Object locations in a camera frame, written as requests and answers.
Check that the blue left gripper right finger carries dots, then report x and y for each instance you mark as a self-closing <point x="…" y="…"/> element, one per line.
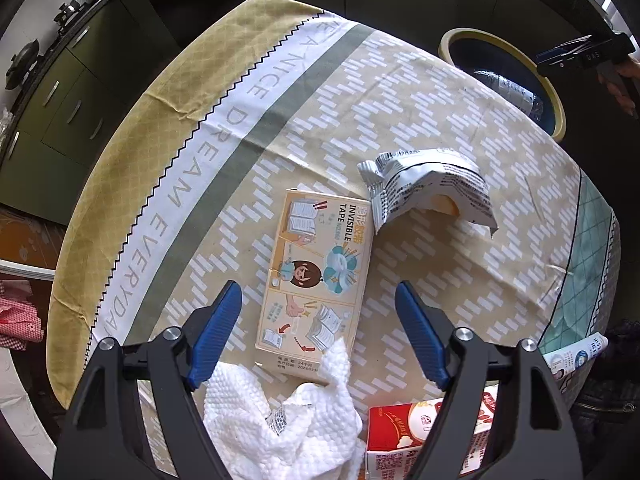
<point x="428" y="331"/>

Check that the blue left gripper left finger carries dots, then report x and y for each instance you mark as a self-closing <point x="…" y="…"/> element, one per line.
<point x="207" y="332"/>

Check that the clear plastic bottle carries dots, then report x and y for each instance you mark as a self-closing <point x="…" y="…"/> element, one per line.
<point x="525" y="100"/>

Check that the invisible tape cardboard box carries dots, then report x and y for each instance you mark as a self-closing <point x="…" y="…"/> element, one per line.
<point x="315" y="281"/>

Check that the red white milk carton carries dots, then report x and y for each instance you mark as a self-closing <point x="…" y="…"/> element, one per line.
<point x="396" y="434"/>

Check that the white snack wrapper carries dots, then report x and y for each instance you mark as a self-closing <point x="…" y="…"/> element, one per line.
<point x="439" y="179"/>

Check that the white paper towel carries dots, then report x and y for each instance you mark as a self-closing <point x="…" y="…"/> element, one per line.
<point x="312" y="434"/>

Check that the white toothpaste tube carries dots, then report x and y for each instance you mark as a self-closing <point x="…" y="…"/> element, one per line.
<point x="566" y="360"/>

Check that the black trash bin yellow rim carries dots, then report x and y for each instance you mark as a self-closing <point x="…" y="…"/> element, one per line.
<point x="473" y="49"/>

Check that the green lower kitchen cabinets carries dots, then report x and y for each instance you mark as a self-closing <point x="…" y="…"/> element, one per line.
<point x="76" y="101"/>

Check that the right hand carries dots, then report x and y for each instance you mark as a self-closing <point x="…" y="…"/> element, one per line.
<point x="614" y="83"/>

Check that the patterned tablecloth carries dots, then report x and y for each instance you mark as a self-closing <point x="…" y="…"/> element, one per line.
<point x="188" y="194"/>

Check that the red checkered cloth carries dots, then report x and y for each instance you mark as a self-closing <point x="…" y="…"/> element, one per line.
<point x="20" y="323"/>

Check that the black wok on stove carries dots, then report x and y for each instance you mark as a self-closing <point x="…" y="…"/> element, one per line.
<point x="21" y="63"/>

